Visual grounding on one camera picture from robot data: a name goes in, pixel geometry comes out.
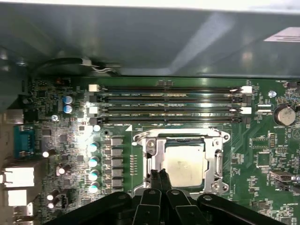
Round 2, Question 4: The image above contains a CPU socket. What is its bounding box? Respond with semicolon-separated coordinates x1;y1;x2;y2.
132;127;232;195

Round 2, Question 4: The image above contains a black RAM slot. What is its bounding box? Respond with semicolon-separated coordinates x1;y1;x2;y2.
89;114;250;126
89;105;253;115
89;83;253;94
89;93;250;104

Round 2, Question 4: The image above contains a round coin battery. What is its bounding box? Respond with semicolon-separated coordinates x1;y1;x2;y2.
274;104;296;126

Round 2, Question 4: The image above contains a silver CPU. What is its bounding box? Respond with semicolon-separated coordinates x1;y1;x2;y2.
164;138;204;188

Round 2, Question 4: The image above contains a silver port block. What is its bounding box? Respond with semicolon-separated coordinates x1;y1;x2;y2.
0;167;35;188
6;188;28;207

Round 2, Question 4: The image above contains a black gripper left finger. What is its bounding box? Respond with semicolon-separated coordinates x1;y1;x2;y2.
50;169;163;225

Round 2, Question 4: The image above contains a silver internal USB port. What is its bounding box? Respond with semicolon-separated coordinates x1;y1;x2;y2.
269;171;293;183

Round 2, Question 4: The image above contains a blue serial port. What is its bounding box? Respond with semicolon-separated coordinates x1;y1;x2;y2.
14;125;36;158

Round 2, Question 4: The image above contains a wire locking lever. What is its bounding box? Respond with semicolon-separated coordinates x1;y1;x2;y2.
131;127;232;144

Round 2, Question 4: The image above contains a grey PC case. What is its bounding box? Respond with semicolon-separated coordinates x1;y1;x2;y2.
0;0;300;225

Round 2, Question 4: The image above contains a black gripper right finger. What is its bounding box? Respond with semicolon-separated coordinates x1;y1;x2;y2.
161;169;285;225

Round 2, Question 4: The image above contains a black wire with white plug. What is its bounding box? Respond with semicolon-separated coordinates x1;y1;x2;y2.
29;57;122;75

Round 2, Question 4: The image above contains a metal socket cover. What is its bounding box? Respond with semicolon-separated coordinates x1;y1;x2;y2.
144;136;225;191

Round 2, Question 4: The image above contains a green motherboard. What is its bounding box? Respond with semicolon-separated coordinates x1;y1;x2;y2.
28;76;300;225

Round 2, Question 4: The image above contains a white case label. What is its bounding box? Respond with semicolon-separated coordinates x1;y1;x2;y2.
263;27;300;43

